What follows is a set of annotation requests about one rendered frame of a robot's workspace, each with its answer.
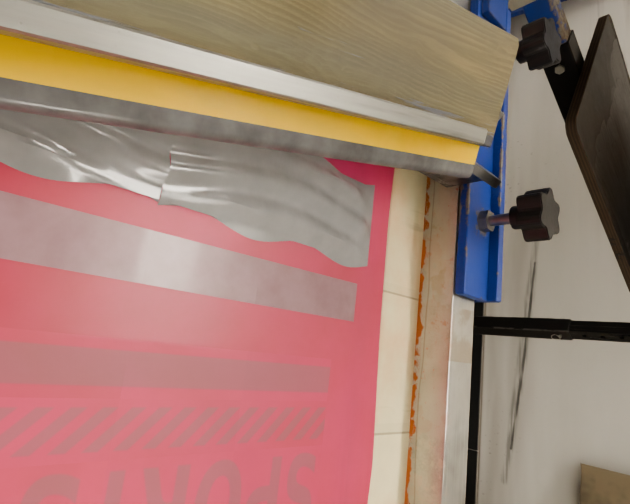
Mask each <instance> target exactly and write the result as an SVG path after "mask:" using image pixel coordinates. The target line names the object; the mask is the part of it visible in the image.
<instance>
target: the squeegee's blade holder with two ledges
mask: <svg viewBox="0 0 630 504"><path fill-rule="evenodd" d="M0 34H2V35H6V36H10V37H15V38H19V39H23V40H28V41H32V42H36V43H40V44H45V45H49V46H53V47H58V48H62V49H66V50H70V51H75V52H79V53H83V54H87V55H92V56H96V57H100V58H105V59H109V60H113V61H117V62H122V63H126V64H130V65H134V66H139V67H143V68H147V69H152V70H156V71H160V72H164V73H169V74H173V75H177V76H182V77H186V78H190V79H194V80H199V81H203V82H207V83H211V84H216V85H220V86H224V87H229V88H233V89H237V90H241V91H246V92H250V93H254V94H258V95H263V96H267V97H271V98H276V99H280V100H284V101H288V102H293V103H297V104H301V105H306V106H310V107H314V108H318V109H323V110H327V111H331V112H335V113H340V114H344V115H348V116H353V117H357V118H361V119H365V120H370V121H374V122H378V123H383V124H387V125H391V126H395V127H400V128H404V129H408V130H412V131H417V132H421V133H425V134H430V135H434V136H438V137H442V138H447V139H451V140H456V141H462V142H468V143H475V144H481V145H483V144H484V142H485V139H486V135H487V132H488V131H487V129H486V128H482V127H479V126H475V125H472V124H468V123H464V122H461V121H457V120H454V119H450V118H447V117H443V116H440V115H436V114H433V113H429V112H425V111H422V110H418V109H415V108H411V107H408V106H404V105H401V104H397V103H394V102H390V101H386V100H383V99H379V98H376V97H372V96H369V95H365V94H362V93H358V92H355V91H351V90H347V89H344V88H340V87H337V86H333V85H330V84H326V83H323V82H319V81H316V80H312V79H308V78H305V77H301V76H298V75H294V74H291V73H287V72H284V71H280V70H277V69H273V68H269V67H266V66H262V65H259V64H255V63H252V62H248V61H245V60H241V59H238V58H234V57H230V56H227V55H223V54H220V53H216V52H213V51H209V50H206V49H202V48H198V47H195V46H191V45H188V44H184V43H181V42H177V41H174V40H170V39H167V38H163V37H159V36H156V35H152V34H149V33H145V32H142V31H138V30H135V29H131V28H128V27H124V26H120V25H117V24H113V23H110V22H106V21H103V20H99V19H96V18H92V17H89V16H85V15H81V14H78V13H74V12H71V11H67V10H64V9H60V8H57V7H53V6H50V5H46V4H42V3H39V2H35V1H32V0H0Z"/></svg>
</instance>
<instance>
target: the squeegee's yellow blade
mask: <svg viewBox="0 0 630 504"><path fill-rule="evenodd" d="M0 77H3V78H9V79H14V80H19V81H25V82H30V83H36V84H41V85H46V86H52V87H57V88H63V89H68V90H73V91H79V92H84V93H90V94H95V95H100V96H106V97H111V98H117V99H122V100H127V101H133V102H138V103H144V104H149V105H154V106H160V107H165V108H171V109H176V110H181V111H187V112H192V113H198V114H203V115H208V116H214V117H219V118H225V119H230V120H235V121H241V122H246V123H252V124H257V125H262V126H268V127H273V128H278V129H284V130H289V131H295V132H300V133H305V134H311V135H316V136H322V137H327V138H332V139H338V140H343V141H349V142H354V143H359V144H365V145H370V146H376V147H381V148H386V149H392V150H397V151H403V152H408V153H413V154H419V155H424V156H430V157H435V158H440V159H446V160H451V161H457V162H462V163H467V164H473V165H474V164H475V161H476V157H477V153H478V150H479V145H474V144H470V143H466V142H461V141H456V140H451V139H447V138H442V137H438V136H434V135H430V134H425V133H421V132H417V131H412V130H408V129H404V128H400V127H395V126H391V125H387V124H383V123H378V122H374V121H370V120H365V119H361V118H357V117H353V116H348V115H344V114H340V113H335V112H331V111H327V110H323V109H318V108H314V107H310V106H306V105H301V104H297V103H293V102H288V101H284V100H280V99H276V98H271V97H267V96H263V95H258V94H254V93H250V92H246V91H241V90H237V89H233V88H229V87H224V86H220V85H216V84H211V83H207V82H203V81H199V80H194V79H190V78H186V77H182V76H177V75H173V74H169V73H164V72H160V71H156V70H152V69H147V68H143V67H139V66H134V65H130V64H126V63H122V62H117V61H113V60H109V59H105V58H100V57H96V56H92V55H87V54H83V53H79V52H75V51H70V50H66V49H62V48H58V47H53V46H49V45H45V44H40V43H36V42H32V41H28V40H23V39H19V38H15V37H10V36H6V35H2V34H0Z"/></svg>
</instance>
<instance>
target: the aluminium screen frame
mask: <svg viewBox="0 0 630 504"><path fill-rule="evenodd" d="M459 204H460V185H458V186H453V187H448V188H447V187H445V186H443V185H441V184H440V183H438V182H436V181H434V180H433V179H431V178H429V177H427V187H426V201H425V216H424V230H423V244H422V258H421V273H420V287H419V301H418V315H417V330H416V344H415V358H414V373H413V387H412V401H411V415H410V430H409V444H408V458H407V472H406V487H405V501H404V504H465V497H466V475H467V454H468V432H469V410H470V388H471V366H472V344H473V322H474V300H473V299H470V298H467V297H463V296H460V295H457V294H455V277H456V259H457V240H458V222H459Z"/></svg>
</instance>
